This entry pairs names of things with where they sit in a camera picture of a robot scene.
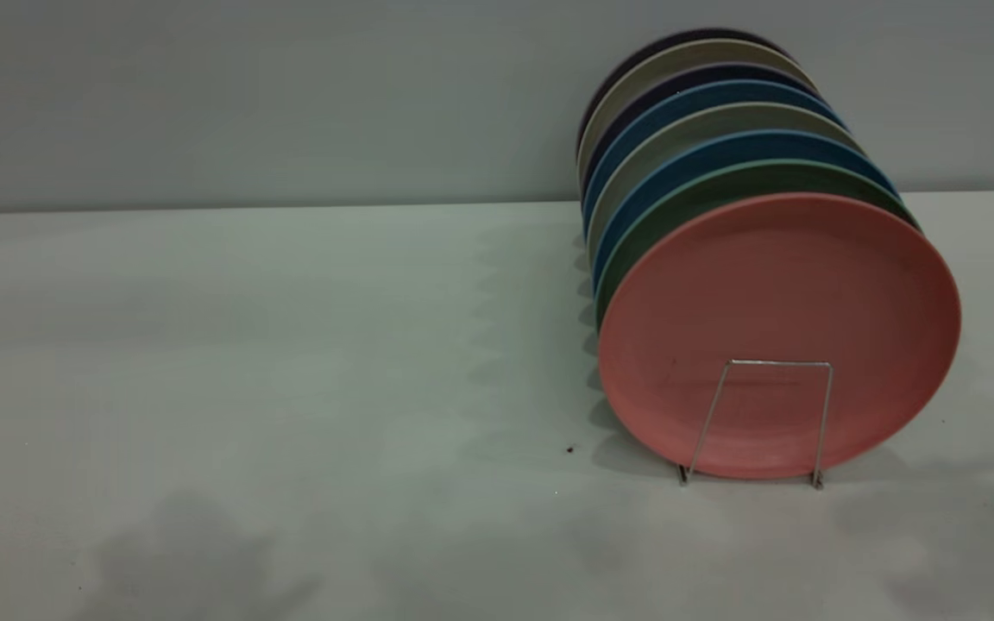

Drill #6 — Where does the purple plastic plate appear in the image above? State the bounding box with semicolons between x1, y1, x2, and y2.
576;28;796;152
580;62;821;204

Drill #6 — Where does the green plastic plate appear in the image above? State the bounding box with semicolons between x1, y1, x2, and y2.
594;160;921;324

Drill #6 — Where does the pink plastic plate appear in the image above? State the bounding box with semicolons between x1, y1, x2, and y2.
596;192;962;480

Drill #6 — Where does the metal wire plate rack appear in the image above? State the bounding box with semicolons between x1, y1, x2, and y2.
676;359;834;491

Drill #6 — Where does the beige plastic plate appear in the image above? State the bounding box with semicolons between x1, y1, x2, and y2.
577;39;808;186
587;102;865;260

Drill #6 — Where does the blue plastic plate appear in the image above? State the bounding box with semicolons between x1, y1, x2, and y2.
582;80;847;234
592;129;901;290

